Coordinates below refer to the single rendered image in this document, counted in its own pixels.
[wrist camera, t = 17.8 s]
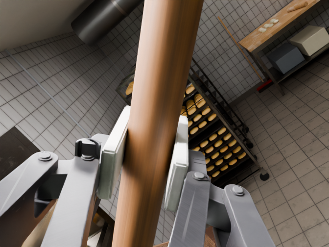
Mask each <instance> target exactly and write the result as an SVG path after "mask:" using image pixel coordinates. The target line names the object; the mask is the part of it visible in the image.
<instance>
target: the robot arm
mask: <svg viewBox="0 0 329 247"><path fill-rule="evenodd" d="M130 108H131V107H130V106H126V107H125V108H124V110H123V112H122V113H121V115H120V117H119V119H118V121H117V123H116V125H115V127H114V129H113V131H112V132H111V134H110V135H104V134H96V135H94V136H93V137H92V138H83V139H79V140H77V141H76V142H75V155H74V159H72V160H59V157H58V155H57V154H56V153H53V152H49V151H41V152H37V153H35V154H33V155H32V156H31V157H29V158H28V159H27V160H25V161H24V162H23V163H22V164H21V165H19V166H18V167H17V168H16V169H14V171H12V172H11V173H10V174H9V175H7V176H6V177H5V178H4V179H3V180H1V181H0V247H20V246H21V245H22V244H23V243H24V241H25V240H26V239H27V238H28V236H29V235H30V234H31V232H32V231H33V230H34V229H35V227H36V226H37V225H38V224H39V223H40V221H41V220H42V219H43V218H44V216H45V215H46V214H47V213H48V211H49V210H50V209H51V208H52V206H53V205H54V204H55V203H56V201H57V199H58V201H57V204H56V207H55V209H54V212H53V215H52V217H51V220H50V223H49V225H48V228H47V231H46V234H45V236H44V239H43V242H42V244H41V247H87V242H88V236H89V231H90V227H91V221H92V216H93V211H94V204H95V199H96V192H97V197H98V198H99V199H105V200H109V199H111V197H112V194H113V191H114V188H115V186H116V183H117V180H118V177H119V174H120V171H121V168H122V165H123V159H124V152H125V144H126V137H127V129H128V123H129V115H130ZM164 208H165V209H166V211H172V212H176V211H177V214H176V218H175V222H174V226H173V229H172V233H171V237H170V240H169V244H168V247H204V242H205V233H206V224H209V225H211V226H213V227H212V230H213V234H214V238H215V242H216V246H217V247H276V246H275V244H274V242H273V240H272V238H271V236H270V234H269V232H268V230H267V228H266V226H265V224H264V222H263V220H262V218H261V216H260V214H259V212H258V210H257V208H256V206H255V204H254V202H253V200H252V198H251V196H250V194H249V192H248V191H247V190H246V189H244V188H243V187H241V186H239V185H234V184H229V185H226V186H225V188H224V189H221V188H219V187H217V186H215V185H213V184H212V183H211V178H210V177H209V176H208V175H207V168H206V160H205V156H204V154H203V153H202V152H200V151H195V150H190V149H188V118H187V117H186V116H180V118H179V123H178V128H177V133H176V138H175V142H174V147H173V152H172V157H171V161H170V166H169V171H168V177H167V185H166V194H165V202H164Z"/></svg>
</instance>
